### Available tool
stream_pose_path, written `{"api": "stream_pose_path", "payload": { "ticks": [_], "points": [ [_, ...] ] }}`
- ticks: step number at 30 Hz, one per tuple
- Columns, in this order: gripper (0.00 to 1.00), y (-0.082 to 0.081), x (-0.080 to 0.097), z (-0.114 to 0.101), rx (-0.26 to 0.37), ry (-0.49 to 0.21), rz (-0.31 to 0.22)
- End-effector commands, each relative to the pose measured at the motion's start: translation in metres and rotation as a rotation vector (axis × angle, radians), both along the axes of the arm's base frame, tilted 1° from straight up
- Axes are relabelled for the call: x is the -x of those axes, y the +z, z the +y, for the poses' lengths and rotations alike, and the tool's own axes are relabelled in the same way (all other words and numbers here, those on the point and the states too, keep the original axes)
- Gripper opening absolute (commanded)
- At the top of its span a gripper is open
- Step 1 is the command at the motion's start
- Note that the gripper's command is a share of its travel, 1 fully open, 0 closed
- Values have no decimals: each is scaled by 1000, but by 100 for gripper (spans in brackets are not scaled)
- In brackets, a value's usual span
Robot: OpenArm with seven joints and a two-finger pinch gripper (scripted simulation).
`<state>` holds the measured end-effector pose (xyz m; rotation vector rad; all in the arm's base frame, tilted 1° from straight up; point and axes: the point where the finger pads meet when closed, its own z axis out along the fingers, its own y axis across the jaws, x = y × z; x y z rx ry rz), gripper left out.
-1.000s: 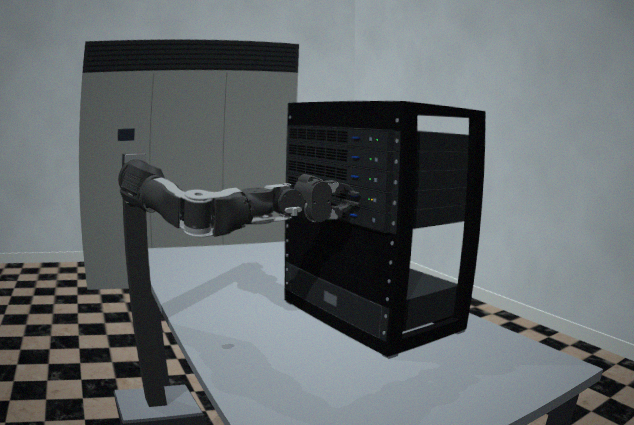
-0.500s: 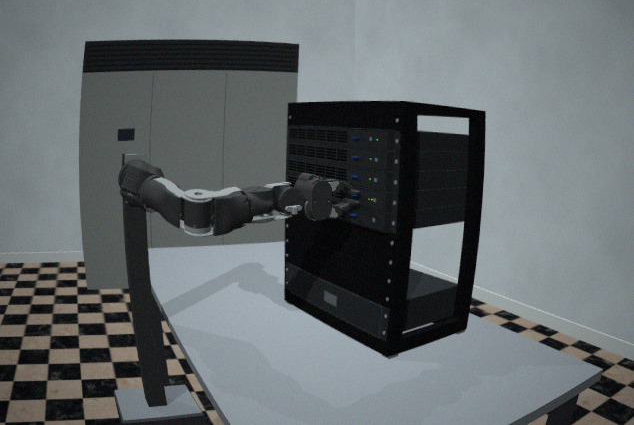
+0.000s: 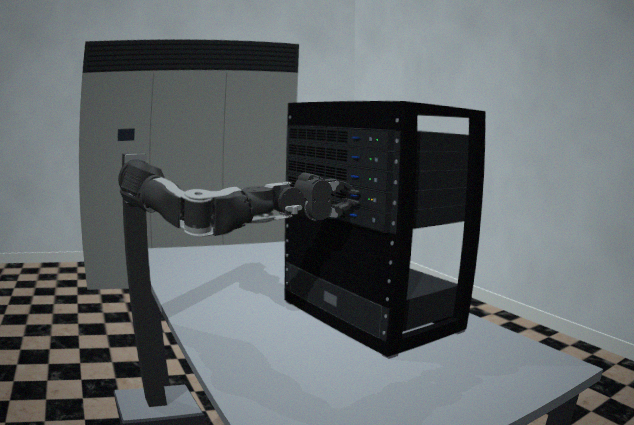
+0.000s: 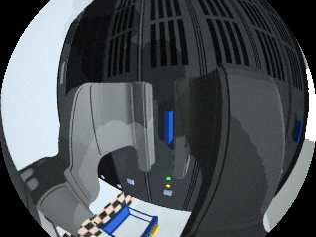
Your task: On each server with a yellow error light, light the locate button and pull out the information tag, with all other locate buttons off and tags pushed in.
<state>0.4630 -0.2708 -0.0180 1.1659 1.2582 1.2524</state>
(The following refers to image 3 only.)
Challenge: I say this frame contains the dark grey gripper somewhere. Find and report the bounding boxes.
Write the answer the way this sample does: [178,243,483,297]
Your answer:
[294,172,360,221]

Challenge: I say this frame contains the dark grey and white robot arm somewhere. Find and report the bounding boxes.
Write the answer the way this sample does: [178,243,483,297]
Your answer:
[118,154,304,237]

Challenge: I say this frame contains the black server rack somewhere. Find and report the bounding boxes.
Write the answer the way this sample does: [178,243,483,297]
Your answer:
[285,101,485,359]

